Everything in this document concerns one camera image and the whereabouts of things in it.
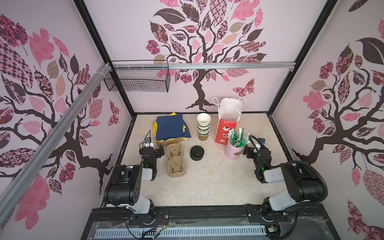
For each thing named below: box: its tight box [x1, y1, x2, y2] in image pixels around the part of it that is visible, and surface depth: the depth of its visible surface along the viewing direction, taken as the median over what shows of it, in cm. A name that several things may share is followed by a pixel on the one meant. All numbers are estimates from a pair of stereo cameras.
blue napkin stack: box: [156, 114, 191, 141], surface depth 109 cm
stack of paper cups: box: [196, 113, 212, 142], surface depth 92 cm
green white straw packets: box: [227, 127, 251, 148], surface depth 86 cm
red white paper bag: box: [212, 97, 247, 146], surface depth 91 cm
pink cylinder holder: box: [224, 138, 245, 161], surface depth 89 cm
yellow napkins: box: [153, 112, 187, 143], surface depth 102 cm
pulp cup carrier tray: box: [166, 143, 186, 178], surface depth 89 cm
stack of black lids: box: [190, 145, 204, 161], surface depth 94 cm
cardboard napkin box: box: [156, 138, 188, 146], surface depth 101 cm
